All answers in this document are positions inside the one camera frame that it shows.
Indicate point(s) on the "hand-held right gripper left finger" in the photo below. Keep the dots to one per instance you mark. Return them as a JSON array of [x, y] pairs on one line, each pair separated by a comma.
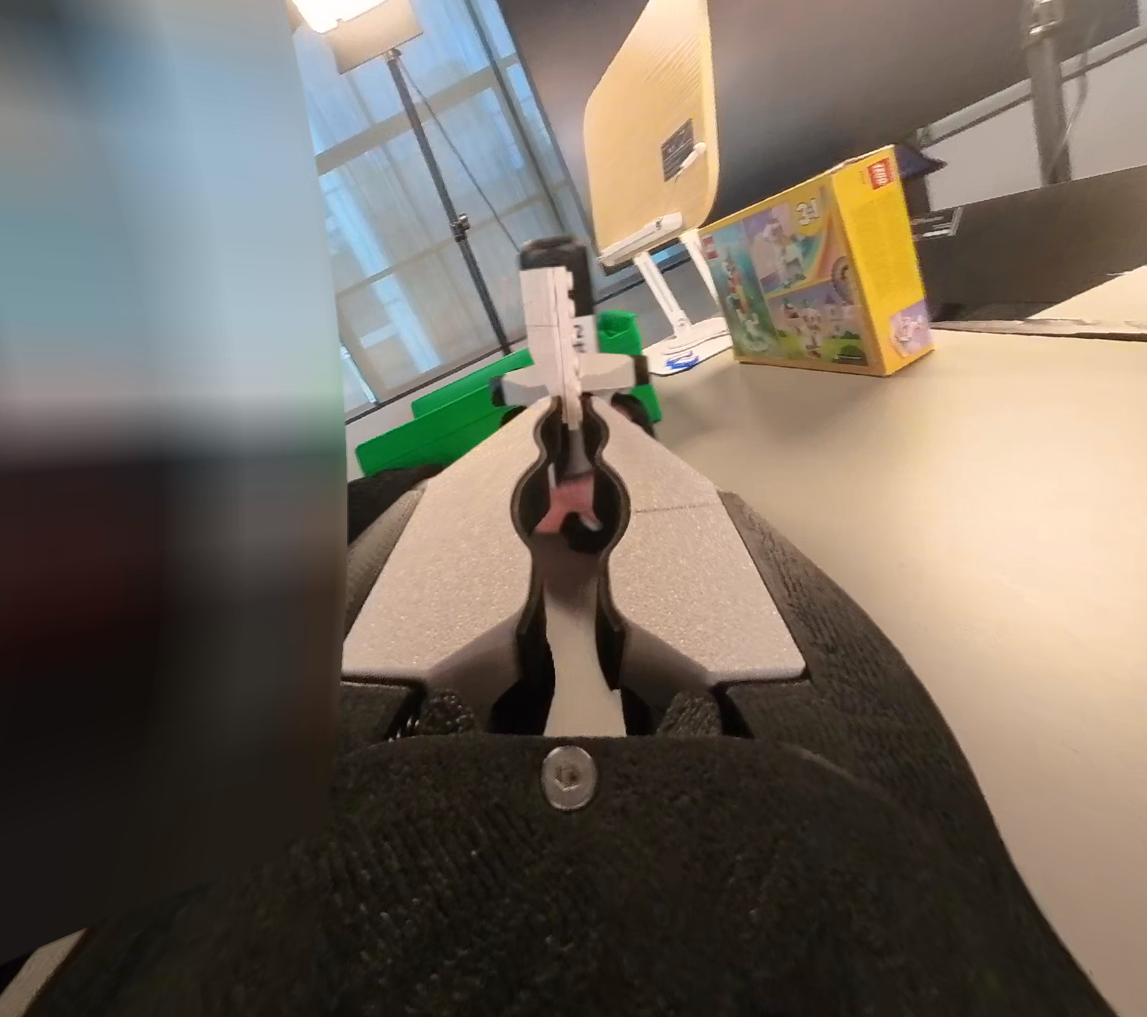
[[439, 569]]

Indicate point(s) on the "green plastic bin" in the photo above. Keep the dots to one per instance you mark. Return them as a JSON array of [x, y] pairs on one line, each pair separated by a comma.
[[448, 412]]

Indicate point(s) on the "yellow lego box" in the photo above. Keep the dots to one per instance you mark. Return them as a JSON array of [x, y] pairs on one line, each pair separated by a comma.
[[883, 264]]

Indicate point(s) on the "beige panel on white stand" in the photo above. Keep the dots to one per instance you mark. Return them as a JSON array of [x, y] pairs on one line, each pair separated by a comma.
[[645, 103]]

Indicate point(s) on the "black light stand with clamp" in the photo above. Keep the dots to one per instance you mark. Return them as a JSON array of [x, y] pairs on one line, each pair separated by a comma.
[[1048, 103]]

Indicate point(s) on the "black backdrop panel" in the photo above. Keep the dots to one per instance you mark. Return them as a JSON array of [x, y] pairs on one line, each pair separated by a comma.
[[806, 67]]

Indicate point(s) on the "flat cardboard sheet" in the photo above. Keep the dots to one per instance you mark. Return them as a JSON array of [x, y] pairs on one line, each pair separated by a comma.
[[1075, 309]]

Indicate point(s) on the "black tripod light stand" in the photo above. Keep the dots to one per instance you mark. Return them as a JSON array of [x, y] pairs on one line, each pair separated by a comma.
[[448, 202]]

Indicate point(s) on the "white lego assembly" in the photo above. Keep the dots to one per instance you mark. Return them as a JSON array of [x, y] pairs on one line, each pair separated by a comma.
[[551, 318]]

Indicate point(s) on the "black box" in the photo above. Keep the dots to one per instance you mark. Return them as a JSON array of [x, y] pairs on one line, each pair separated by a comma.
[[1030, 256]]

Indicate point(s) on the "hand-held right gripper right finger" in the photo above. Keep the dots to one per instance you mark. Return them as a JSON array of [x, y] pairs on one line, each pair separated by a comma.
[[699, 587]]

